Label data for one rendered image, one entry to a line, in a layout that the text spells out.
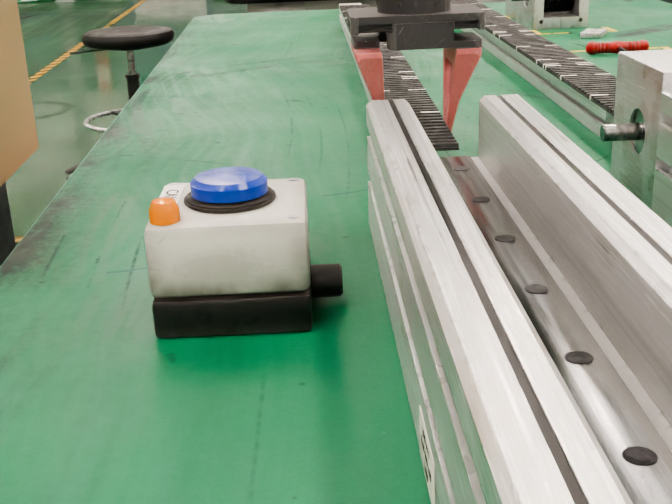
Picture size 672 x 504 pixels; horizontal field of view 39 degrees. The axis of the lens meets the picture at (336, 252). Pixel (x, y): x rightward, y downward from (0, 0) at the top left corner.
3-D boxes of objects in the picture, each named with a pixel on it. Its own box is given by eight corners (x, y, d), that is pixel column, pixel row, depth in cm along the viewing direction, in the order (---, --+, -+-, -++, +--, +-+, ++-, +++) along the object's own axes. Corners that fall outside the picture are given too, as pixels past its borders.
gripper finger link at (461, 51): (481, 142, 73) (483, 20, 70) (390, 146, 73) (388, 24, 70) (467, 123, 80) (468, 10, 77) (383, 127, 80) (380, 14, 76)
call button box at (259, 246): (173, 280, 55) (163, 176, 53) (339, 272, 55) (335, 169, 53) (154, 340, 47) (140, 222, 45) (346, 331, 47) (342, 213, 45)
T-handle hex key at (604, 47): (583, 54, 126) (584, 40, 125) (646, 51, 126) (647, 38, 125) (618, 74, 111) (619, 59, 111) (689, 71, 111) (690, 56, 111)
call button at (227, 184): (196, 201, 51) (193, 165, 50) (270, 197, 51) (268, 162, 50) (188, 224, 47) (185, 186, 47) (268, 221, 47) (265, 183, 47)
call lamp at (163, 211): (152, 216, 47) (149, 193, 46) (182, 215, 47) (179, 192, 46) (147, 226, 45) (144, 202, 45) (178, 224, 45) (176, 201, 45)
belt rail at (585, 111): (443, 16, 172) (443, -1, 171) (464, 15, 172) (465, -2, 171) (603, 141, 82) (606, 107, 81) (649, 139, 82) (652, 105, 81)
